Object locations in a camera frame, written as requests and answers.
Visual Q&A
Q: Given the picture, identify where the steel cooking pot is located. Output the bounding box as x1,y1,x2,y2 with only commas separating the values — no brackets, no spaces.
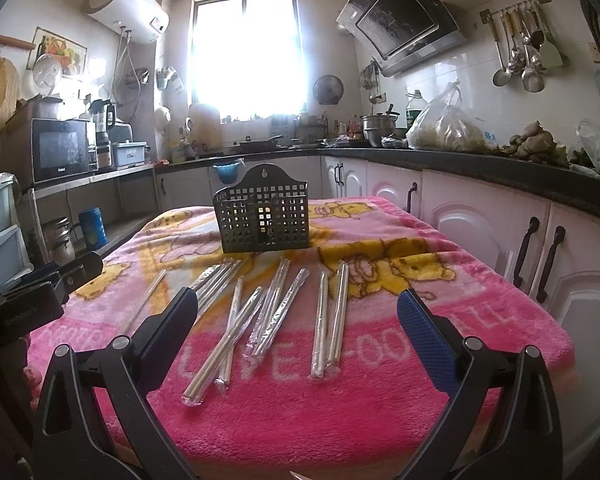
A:
362,104,400,148

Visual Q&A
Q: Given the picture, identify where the blue hanging bin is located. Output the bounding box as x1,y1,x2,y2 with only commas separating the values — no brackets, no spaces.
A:
213,158,245,185

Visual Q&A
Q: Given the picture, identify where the black microwave oven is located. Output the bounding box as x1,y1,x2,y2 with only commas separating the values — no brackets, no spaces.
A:
0,118,92,188

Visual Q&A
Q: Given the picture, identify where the clear plastic food bag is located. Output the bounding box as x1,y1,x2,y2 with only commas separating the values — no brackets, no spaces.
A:
406,80,488,154

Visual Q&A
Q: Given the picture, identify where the black range hood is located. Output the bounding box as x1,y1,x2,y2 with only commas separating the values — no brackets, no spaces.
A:
337,0,467,78

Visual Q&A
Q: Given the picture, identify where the green label oil bottle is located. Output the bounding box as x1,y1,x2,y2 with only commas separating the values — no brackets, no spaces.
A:
405,90,428,129

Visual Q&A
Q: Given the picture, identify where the blue cup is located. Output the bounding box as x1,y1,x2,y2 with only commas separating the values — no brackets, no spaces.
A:
79,207,108,250

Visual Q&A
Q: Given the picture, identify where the ginger roots pile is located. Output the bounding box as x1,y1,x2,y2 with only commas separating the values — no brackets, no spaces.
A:
498,122,569,168

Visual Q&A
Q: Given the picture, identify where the grey plastic storage box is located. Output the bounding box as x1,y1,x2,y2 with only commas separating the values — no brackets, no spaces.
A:
111,142,148,169

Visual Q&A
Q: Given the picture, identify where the chopsticks pair foil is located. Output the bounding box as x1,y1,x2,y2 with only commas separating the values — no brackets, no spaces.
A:
252,268,310,361

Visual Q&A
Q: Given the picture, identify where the steel ladle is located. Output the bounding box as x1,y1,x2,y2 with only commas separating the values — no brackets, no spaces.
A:
488,15,512,88

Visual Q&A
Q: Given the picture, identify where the pink cartoon blanket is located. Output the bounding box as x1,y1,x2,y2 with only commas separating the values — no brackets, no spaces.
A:
28,197,580,479

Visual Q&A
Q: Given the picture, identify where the chopsticks pair long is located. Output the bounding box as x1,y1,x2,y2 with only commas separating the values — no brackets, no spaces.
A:
182,286,264,406

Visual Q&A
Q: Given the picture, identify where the fruit picture frame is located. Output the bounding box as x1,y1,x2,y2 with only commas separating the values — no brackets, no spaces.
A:
27,26,87,77

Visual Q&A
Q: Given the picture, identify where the white water heater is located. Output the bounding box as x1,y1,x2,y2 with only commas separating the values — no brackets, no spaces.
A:
82,0,169,44

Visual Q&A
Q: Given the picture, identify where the small wall fan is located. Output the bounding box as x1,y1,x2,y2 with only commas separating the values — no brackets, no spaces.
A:
312,75,344,105

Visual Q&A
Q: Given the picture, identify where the blender jug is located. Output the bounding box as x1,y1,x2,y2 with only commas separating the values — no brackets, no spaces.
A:
88,100,117,170

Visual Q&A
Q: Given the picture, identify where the dark green utensil basket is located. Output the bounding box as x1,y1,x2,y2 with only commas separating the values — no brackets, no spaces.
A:
213,164,309,254

